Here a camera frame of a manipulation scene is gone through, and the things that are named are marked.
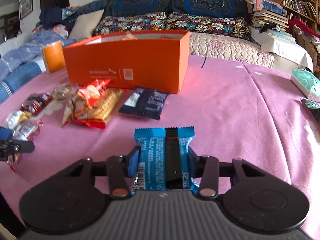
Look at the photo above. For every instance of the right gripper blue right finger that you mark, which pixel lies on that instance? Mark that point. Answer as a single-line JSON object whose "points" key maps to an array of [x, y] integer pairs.
{"points": [[204, 172]]}

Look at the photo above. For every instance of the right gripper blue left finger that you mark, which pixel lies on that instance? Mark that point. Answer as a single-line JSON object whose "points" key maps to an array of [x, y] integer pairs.
{"points": [[118, 169]]}

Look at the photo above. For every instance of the yellow white snack packet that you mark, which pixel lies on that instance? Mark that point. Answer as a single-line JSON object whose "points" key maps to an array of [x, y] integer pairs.
{"points": [[15, 118]]}

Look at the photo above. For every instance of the blue wafer bar packet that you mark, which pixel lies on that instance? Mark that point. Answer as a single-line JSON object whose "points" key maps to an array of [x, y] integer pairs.
{"points": [[165, 159]]}

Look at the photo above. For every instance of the dark brown snack packet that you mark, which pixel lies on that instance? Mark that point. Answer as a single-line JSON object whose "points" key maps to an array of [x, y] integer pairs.
{"points": [[35, 103]]}

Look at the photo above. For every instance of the red biscuit bag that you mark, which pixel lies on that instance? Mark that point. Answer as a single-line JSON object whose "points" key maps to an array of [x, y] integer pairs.
{"points": [[92, 104]]}

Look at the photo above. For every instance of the dark navy snack packet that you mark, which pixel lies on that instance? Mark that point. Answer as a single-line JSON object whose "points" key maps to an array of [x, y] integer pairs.
{"points": [[143, 102]]}

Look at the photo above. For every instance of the small clear cookie packet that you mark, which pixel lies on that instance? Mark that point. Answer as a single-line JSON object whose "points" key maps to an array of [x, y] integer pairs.
{"points": [[64, 91]]}

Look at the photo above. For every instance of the pink tablecloth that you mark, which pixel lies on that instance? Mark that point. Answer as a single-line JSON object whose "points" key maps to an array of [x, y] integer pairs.
{"points": [[238, 110]]}

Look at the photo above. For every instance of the blue striped bedding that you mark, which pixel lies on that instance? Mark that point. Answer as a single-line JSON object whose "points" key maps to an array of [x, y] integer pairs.
{"points": [[20, 65]]}

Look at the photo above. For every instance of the orange white canister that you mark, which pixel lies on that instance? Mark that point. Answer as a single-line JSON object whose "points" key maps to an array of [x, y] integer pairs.
{"points": [[53, 56]]}

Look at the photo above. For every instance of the orange cardboard box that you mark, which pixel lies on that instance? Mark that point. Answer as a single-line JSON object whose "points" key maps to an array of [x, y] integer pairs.
{"points": [[152, 59]]}

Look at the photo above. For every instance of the quilted beige sofa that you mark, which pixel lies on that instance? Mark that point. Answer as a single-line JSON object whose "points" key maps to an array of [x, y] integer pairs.
{"points": [[229, 48]]}

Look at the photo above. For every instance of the black phone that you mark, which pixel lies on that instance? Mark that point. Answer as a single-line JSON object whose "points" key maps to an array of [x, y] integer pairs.
{"points": [[313, 108]]}

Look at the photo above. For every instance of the teal tissue pack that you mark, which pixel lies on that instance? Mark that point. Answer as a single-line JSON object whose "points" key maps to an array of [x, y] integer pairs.
{"points": [[307, 83]]}

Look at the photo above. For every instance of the beige pillow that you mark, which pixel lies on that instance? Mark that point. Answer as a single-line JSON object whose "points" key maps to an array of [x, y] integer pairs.
{"points": [[85, 25]]}

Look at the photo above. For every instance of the right floral cushion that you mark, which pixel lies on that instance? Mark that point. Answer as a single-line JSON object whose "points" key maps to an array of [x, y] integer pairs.
{"points": [[232, 27]]}

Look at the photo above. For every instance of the floral cushion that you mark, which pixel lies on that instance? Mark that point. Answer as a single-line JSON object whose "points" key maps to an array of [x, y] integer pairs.
{"points": [[149, 21], [232, 27]]}

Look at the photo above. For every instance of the left floral cushion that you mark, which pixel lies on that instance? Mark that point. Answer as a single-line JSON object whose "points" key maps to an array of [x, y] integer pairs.
{"points": [[149, 21]]}

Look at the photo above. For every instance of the stack of books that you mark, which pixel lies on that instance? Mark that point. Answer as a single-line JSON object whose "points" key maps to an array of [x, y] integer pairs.
{"points": [[266, 15]]}

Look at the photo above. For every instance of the red blanket on chair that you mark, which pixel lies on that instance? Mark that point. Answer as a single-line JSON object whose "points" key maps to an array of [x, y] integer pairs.
{"points": [[302, 27]]}

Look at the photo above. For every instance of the wooden bookshelf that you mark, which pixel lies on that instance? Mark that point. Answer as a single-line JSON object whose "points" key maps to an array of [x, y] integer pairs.
{"points": [[305, 10]]}

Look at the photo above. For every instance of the small framed wall picture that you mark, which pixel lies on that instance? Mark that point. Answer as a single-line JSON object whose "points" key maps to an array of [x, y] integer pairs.
{"points": [[26, 8]]}

